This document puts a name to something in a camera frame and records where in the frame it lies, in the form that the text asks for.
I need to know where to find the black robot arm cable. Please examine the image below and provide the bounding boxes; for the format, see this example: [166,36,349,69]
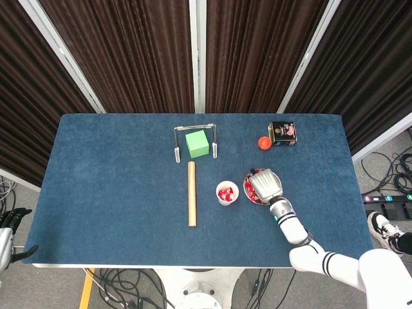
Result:
[282,269,297,309]

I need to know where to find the black luncheon meat tin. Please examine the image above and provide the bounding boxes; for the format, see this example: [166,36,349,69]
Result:
[267,120,298,147]

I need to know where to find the wooden rod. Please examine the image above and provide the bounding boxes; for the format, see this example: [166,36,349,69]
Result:
[187,161,198,228]

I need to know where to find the black trouser leg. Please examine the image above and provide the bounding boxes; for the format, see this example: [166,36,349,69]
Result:
[396,232,412,255]

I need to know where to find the white partition frame post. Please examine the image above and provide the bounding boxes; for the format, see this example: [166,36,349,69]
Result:
[188,0,207,114]
[276,0,344,114]
[17,0,107,113]

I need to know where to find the metal wire stand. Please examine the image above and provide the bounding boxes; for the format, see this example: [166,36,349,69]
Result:
[173,123,218,165]

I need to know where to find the white paper cup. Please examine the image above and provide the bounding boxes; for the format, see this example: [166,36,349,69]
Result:
[216,180,240,207]

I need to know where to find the green cube block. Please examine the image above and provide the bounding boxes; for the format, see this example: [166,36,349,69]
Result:
[185,129,210,159]

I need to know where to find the white black sneaker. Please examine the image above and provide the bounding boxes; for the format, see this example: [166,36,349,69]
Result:
[368,211,406,258]

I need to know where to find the bowl of red candies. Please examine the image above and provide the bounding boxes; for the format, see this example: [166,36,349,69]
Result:
[243,169,283,205]

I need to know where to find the blue table cloth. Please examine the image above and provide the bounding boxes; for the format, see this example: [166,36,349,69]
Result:
[21,113,378,267]

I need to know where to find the black floor cable bundle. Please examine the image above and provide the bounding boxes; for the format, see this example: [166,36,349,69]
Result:
[360,127,412,196]
[82,267,176,309]

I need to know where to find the white partition frame rail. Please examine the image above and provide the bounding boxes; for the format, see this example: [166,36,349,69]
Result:
[0,167,42,193]
[351,111,412,163]

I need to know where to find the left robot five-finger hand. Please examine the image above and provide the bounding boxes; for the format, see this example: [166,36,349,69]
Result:
[0,207,39,272]

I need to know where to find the black foot pedal box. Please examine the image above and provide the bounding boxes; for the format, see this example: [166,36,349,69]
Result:
[381,202,412,220]

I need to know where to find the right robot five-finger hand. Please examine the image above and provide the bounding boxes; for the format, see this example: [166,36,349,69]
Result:
[249,167,284,201]

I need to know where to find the grey floor cables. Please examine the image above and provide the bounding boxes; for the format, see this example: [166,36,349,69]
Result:
[0,180,17,213]

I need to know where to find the black cable with switch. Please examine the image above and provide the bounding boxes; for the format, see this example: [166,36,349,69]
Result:
[246,268,274,309]

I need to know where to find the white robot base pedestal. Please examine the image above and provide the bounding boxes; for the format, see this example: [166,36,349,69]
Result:
[154,267,245,309]

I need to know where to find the dark brown pleated curtain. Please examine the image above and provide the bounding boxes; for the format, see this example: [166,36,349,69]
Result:
[0,0,97,187]
[285,0,412,155]
[38,0,196,113]
[205,0,329,113]

